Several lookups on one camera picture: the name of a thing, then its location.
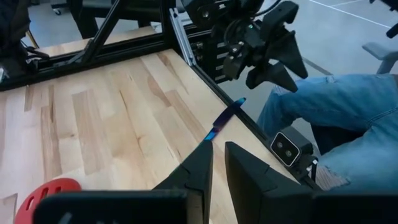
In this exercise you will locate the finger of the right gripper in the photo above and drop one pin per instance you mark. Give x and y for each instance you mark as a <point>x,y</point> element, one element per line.
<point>284,53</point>
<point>270,76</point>

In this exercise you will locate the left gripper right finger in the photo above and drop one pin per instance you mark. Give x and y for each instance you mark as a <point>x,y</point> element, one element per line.
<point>248,186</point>

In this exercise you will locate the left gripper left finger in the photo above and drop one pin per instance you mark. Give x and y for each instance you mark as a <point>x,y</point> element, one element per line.
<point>199,168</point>

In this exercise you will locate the iridescent table knife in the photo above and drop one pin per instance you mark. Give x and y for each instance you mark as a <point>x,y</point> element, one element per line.
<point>227,115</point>

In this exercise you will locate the person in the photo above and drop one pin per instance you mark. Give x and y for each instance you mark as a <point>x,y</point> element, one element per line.
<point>342,99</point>

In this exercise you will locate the grey chair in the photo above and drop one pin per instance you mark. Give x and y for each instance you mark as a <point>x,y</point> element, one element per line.
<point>379,53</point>

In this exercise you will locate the grey table-level camera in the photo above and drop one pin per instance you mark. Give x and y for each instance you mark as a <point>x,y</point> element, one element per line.
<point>289,149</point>

